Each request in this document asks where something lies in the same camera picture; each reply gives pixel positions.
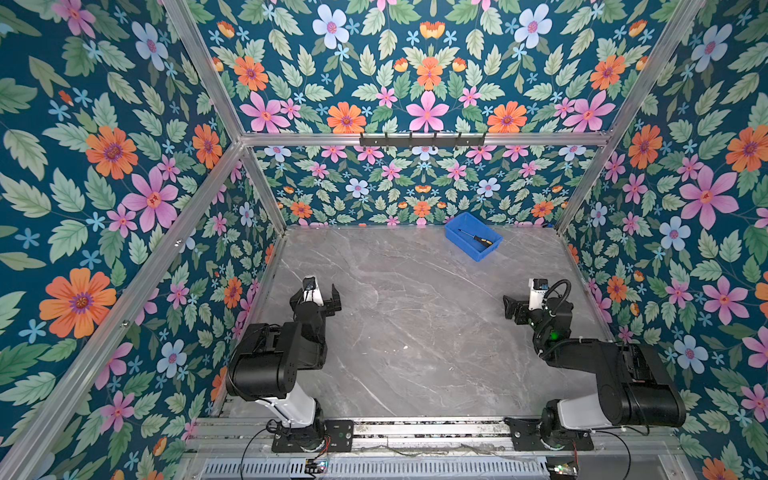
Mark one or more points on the black hook rack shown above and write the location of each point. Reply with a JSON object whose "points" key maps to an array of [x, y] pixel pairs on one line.
{"points": [[408, 140]]}

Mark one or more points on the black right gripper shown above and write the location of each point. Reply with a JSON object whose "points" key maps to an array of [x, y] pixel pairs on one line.
{"points": [[512, 306]]}

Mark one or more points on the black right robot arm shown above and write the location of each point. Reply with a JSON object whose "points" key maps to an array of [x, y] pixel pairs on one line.
{"points": [[633, 387]]}

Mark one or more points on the black yellow screwdriver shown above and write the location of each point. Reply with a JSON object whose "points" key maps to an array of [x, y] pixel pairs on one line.
{"points": [[483, 241]]}

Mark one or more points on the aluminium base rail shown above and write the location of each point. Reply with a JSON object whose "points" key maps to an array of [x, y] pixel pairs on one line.
{"points": [[421, 436]]}

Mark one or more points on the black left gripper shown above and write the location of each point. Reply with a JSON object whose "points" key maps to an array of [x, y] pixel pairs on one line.
{"points": [[329, 306]]}

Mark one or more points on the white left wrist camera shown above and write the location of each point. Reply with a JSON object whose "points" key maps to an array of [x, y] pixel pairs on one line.
{"points": [[311, 292]]}

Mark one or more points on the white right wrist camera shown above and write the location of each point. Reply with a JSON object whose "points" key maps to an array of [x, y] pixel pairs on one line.
{"points": [[538, 288]]}

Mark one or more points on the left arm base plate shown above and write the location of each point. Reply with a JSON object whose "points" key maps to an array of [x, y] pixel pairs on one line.
{"points": [[332, 436]]}

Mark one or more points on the aluminium frame post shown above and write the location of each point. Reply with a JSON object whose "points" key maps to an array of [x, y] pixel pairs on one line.
{"points": [[683, 18]]}

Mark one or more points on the white vented cable duct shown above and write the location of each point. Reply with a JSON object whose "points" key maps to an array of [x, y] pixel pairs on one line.
{"points": [[376, 468]]}

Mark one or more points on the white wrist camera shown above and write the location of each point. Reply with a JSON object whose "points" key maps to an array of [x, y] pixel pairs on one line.
{"points": [[538, 288], [311, 292]]}

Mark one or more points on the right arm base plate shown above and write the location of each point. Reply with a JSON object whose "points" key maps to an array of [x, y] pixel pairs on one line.
{"points": [[539, 435]]}

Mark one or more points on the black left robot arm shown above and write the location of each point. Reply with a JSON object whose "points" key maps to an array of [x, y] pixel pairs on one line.
{"points": [[265, 364]]}

